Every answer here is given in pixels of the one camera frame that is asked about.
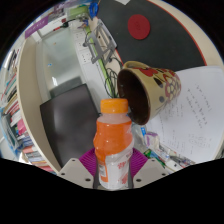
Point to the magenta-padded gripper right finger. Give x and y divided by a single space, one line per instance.
151 170

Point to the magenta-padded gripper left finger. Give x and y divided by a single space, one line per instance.
71 170

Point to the orange drink bottle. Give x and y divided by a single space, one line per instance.
112 133

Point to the black computer monitor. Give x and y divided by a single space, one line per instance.
73 126

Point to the shelf unit with books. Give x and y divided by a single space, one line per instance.
26 116

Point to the white written paper sheet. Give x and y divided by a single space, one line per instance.
196 116

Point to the floral ceramic mug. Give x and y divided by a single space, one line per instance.
156 86

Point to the black desk mat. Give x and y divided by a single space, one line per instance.
173 43

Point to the grey metal laptop stand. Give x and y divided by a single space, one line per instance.
101 41

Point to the flat round red coaster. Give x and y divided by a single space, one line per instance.
139 26

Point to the purple hanging banner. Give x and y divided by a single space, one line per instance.
36 27

